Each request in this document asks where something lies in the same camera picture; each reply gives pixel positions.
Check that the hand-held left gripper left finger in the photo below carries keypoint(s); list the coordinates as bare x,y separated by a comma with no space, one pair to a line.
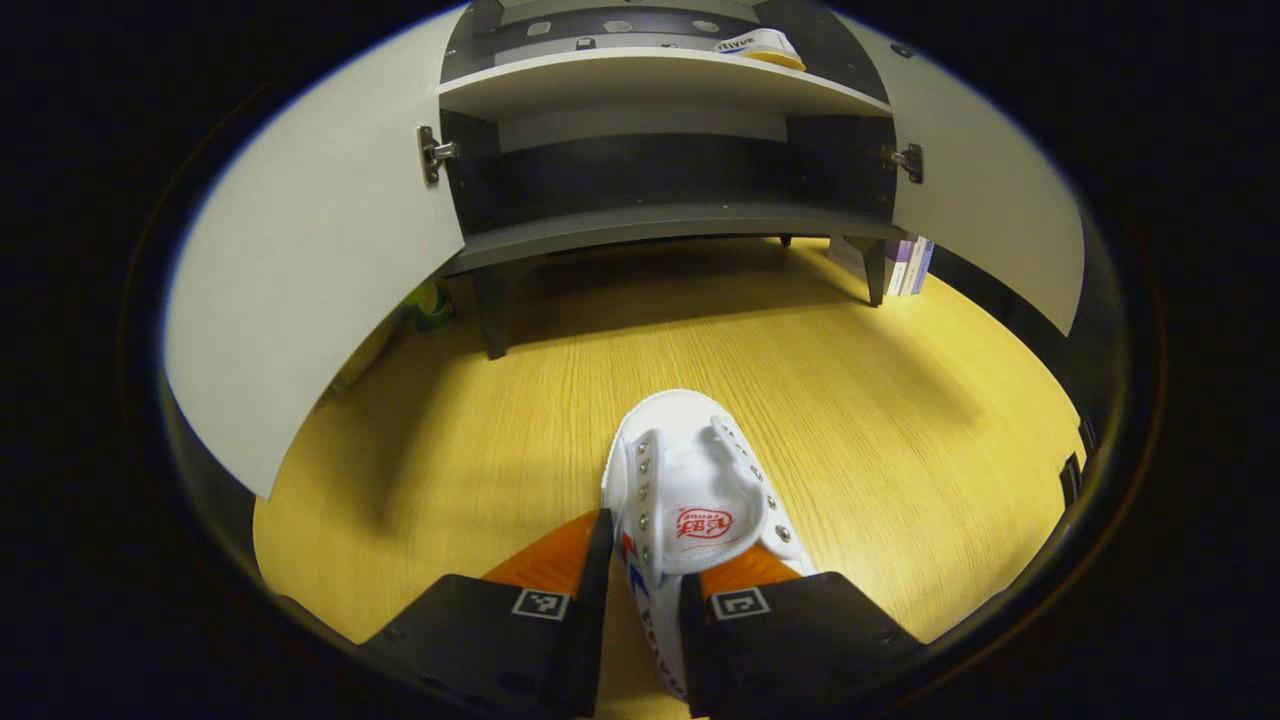
595,640

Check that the green yellow object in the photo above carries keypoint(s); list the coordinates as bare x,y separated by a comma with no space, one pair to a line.
430,306

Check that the white pink book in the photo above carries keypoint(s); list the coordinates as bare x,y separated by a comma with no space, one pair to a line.
893,266

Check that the lavender book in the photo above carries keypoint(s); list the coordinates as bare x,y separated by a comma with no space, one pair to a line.
924,264

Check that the metal door hinge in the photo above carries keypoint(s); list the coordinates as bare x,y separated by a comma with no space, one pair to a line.
908,160
432,153

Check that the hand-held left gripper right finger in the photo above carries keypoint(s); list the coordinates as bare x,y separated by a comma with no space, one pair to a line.
692,650

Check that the white shoe cabinet door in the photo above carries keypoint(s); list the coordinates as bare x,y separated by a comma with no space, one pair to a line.
990,200
310,260

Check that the white canvas shoe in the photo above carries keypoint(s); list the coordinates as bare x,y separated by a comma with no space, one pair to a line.
690,470
765,42

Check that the white grey shoe cabinet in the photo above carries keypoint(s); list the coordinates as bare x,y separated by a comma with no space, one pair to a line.
650,220

